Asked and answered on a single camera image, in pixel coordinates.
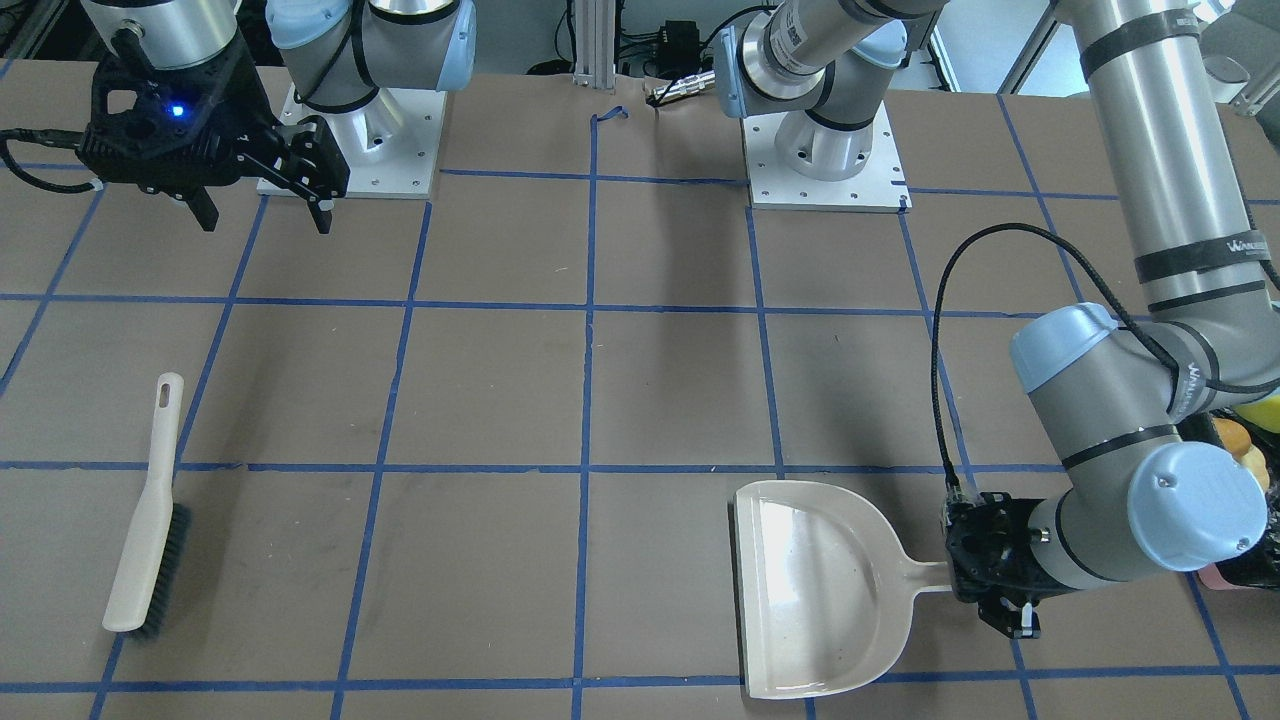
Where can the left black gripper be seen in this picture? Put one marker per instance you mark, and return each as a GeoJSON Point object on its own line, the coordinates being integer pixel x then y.
{"type": "Point", "coordinates": [1012, 577]}

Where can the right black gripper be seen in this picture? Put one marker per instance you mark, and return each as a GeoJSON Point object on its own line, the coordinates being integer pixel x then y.
{"type": "Point", "coordinates": [251, 106]}

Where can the beige plastic dustpan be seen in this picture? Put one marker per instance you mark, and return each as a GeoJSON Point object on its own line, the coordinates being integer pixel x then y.
{"type": "Point", "coordinates": [826, 591]}

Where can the toy potato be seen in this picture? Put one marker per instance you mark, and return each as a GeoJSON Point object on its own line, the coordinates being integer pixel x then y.
{"type": "Point", "coordinates": [1233, 436]}

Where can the yellow green sponge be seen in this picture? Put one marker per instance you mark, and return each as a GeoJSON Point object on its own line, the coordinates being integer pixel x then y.
{"type": "Point", "coordinates": [1264, 412]}

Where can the beige hand brush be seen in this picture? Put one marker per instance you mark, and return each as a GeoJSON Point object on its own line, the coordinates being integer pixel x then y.
{"type": "Point", "coordinates": [156, 537]}

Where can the toy croissant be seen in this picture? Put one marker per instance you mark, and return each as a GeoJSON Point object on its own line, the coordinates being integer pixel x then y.
{"type": "Point", "coordinates": [1255, 462]}

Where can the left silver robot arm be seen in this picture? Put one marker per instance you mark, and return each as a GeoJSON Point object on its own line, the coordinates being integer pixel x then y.
{"type": "Point", "coordinates": [1112, 392]}

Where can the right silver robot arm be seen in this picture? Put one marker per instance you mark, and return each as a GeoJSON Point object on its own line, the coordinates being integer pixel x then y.
{"type": "Point", "coordinates": [339, 53]}

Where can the bin with black bag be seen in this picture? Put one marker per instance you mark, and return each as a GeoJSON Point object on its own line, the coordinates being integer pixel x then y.
{"type": "Point", "coordinates": [1247, 514]}

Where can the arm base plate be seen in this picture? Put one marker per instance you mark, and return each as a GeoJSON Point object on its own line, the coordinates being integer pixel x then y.
{"type": "Point", "coordinates": [794, 164]}
{"type": "Point", "coordinates": [391, 145]}

